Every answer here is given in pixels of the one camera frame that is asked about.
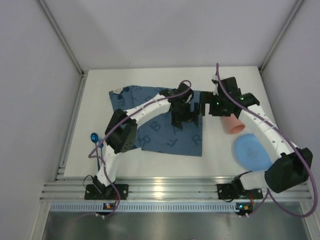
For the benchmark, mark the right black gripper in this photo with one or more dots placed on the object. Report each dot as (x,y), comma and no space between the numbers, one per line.
(206,103)

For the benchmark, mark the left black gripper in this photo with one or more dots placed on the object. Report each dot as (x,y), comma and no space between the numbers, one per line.
(185,116)

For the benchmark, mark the blue lettered cloth placemat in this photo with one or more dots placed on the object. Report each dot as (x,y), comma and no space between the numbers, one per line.
(158,134)

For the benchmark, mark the pink plastic cup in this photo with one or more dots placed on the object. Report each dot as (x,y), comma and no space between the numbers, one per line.
(232,125)

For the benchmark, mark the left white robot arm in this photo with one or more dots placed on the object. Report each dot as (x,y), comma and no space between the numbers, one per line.
(122,129)

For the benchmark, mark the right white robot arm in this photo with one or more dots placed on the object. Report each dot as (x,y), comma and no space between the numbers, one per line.
(287,166)

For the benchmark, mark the blue plastic plate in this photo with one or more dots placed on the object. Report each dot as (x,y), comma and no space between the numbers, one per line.
(250,153)

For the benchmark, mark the blue plastic spoon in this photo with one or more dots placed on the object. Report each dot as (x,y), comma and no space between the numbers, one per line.
(95,139)

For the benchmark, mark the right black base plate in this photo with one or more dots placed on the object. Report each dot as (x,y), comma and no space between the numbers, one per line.
(229,192)

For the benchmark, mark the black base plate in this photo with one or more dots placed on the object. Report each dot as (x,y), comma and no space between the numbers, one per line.
(109,193)
(229,192)

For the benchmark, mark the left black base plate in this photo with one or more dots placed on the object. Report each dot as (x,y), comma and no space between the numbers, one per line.
(109,193)

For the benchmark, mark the slotted white cable duct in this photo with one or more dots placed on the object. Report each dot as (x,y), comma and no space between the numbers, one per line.
(150,207)

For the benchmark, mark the aluminium front rail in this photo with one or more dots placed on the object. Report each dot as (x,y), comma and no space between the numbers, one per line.
(145,189)

